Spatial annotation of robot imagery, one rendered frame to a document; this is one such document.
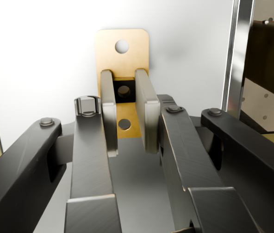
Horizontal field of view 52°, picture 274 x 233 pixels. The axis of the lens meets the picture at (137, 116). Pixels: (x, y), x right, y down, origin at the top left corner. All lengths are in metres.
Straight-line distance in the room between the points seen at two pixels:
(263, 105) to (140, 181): 0.42
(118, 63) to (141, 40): 0.02
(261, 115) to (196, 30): 0.44
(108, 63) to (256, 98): 0.46
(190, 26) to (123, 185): 0.16
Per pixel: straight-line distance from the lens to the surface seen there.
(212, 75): 0.25
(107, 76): 0.19
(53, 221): 0.31
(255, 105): 0.64
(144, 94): 0.15
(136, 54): 0.20
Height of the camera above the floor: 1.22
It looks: 66 degrees down
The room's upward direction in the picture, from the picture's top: 166 degrees clockwise
